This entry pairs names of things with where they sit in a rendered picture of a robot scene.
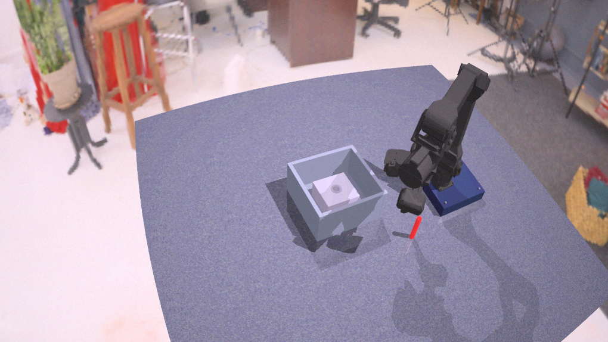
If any red peg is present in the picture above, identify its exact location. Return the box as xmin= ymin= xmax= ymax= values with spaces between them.
xmin=410 ymin=216 xmax=422 ymax=239

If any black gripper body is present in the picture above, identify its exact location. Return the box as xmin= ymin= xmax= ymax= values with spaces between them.
xmin=396 ymin=166 xmax=437 ymax=216

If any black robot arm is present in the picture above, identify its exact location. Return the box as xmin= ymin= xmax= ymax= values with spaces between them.
xmin=383 ymin=63 xmax=491 ymax=191

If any white square plate with hole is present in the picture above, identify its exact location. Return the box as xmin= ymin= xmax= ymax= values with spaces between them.
xmin=312 ymin=173 xmax=360 ymax=213

